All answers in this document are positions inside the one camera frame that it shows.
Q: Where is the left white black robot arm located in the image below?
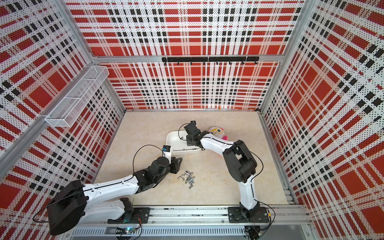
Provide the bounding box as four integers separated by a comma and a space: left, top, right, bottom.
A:
47, 157, 183, 236

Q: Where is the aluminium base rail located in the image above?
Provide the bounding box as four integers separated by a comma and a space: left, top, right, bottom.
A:
58, 205, 318, 240

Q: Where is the white plastic storage box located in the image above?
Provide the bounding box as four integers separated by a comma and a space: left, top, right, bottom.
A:
166, 130, 201, 157

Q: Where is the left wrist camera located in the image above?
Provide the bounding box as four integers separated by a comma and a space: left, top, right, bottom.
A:
163, 145, 172, 163

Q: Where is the pink white plush doll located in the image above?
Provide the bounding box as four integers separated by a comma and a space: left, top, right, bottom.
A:
209, 127, 228, 141

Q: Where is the white wire mesh basket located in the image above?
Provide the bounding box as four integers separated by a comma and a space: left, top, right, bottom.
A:
45, 66, 109, 128

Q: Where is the green circuit board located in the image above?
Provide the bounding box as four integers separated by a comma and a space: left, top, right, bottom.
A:
116, 227, 137, 235

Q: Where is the black wall hook rail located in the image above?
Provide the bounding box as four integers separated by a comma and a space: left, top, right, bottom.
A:
162, 56, 260, 64

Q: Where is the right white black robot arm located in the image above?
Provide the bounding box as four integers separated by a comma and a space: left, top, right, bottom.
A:
182, 121, 267, 222

